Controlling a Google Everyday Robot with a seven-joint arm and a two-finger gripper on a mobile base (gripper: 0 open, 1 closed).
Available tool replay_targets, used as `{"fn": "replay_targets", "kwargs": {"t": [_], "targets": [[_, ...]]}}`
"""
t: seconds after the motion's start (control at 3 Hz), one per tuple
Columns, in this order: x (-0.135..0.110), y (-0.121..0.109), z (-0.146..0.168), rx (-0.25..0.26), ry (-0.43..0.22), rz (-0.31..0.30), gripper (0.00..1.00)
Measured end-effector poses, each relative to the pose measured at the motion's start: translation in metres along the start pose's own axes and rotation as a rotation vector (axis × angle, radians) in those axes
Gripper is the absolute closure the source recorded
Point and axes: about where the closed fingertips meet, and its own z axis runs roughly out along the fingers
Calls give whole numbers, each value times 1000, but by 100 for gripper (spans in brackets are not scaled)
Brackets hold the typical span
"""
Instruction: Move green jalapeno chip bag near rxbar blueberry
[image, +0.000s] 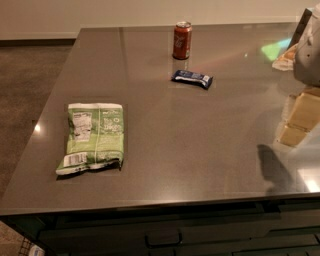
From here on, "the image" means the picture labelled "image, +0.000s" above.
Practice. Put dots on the red coca-cola can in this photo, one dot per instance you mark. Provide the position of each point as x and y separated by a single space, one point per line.
182 40

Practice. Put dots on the green jalapeno chip bag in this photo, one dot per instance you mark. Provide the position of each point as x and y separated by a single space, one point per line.
95 139

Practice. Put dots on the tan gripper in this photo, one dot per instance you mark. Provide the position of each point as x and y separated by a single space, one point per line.
308 58

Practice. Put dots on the dark cabinet drawer handle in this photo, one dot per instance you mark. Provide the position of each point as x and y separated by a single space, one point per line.
158 240

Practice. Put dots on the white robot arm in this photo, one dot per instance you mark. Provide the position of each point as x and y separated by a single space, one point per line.
303 53

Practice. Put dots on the blue rxbar blueberry bar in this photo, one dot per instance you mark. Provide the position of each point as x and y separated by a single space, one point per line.
196 79

